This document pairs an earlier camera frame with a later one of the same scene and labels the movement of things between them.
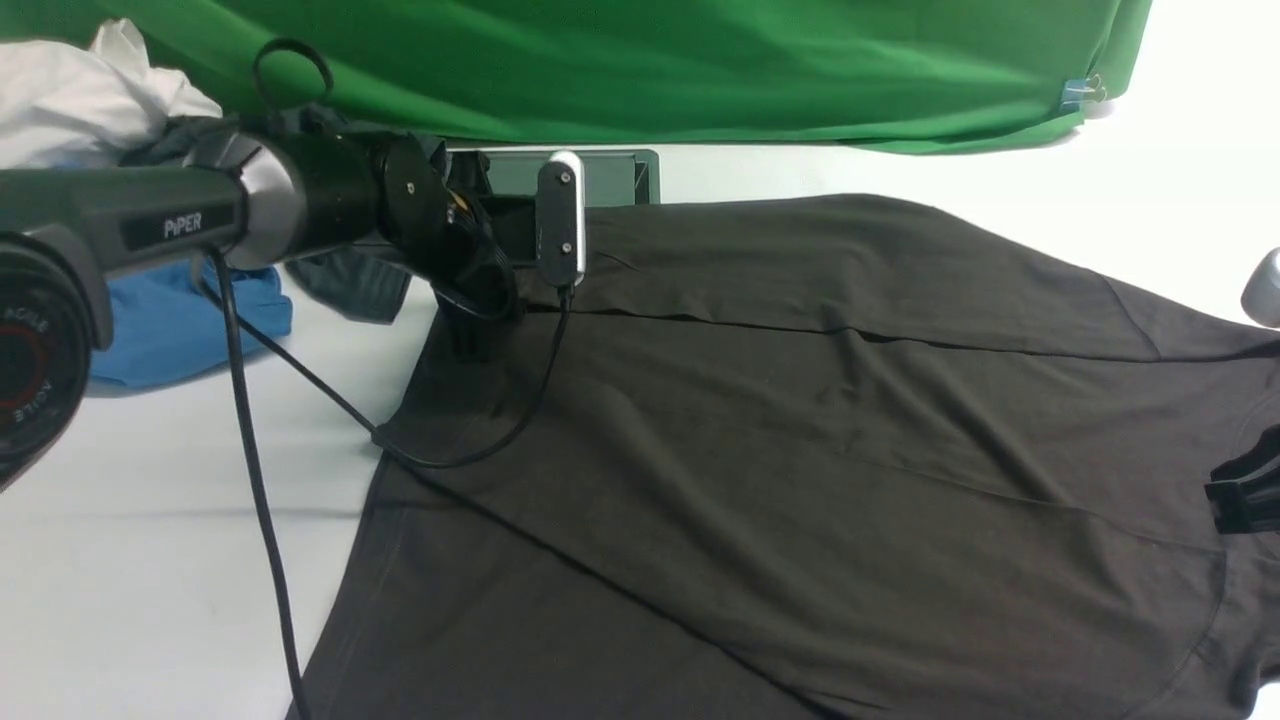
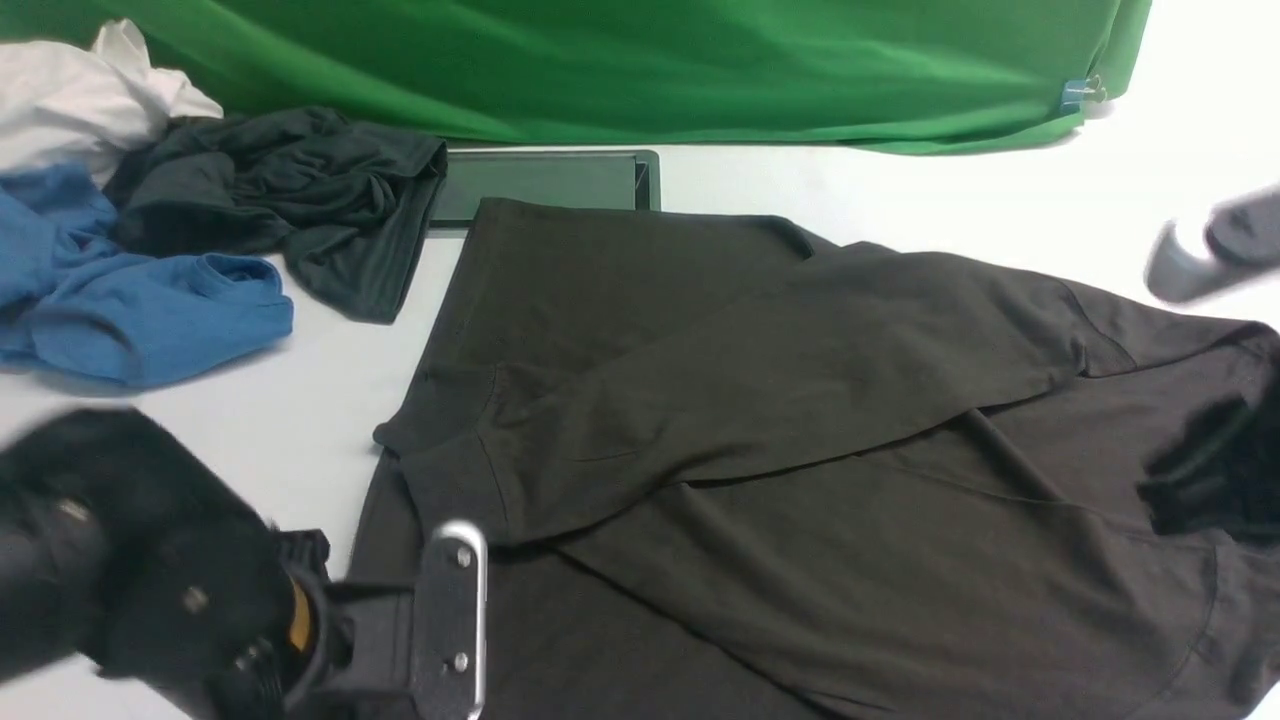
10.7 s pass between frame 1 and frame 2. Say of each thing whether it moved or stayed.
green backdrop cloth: stayed
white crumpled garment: stayed
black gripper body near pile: moved
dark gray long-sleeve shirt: stayed
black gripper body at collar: moved
